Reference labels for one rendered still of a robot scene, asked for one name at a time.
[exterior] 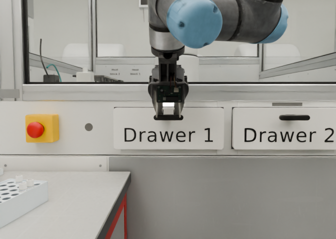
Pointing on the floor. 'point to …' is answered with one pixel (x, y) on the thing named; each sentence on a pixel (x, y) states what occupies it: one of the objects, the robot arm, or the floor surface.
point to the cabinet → (213, 193)
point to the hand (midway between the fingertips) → (168, 113)
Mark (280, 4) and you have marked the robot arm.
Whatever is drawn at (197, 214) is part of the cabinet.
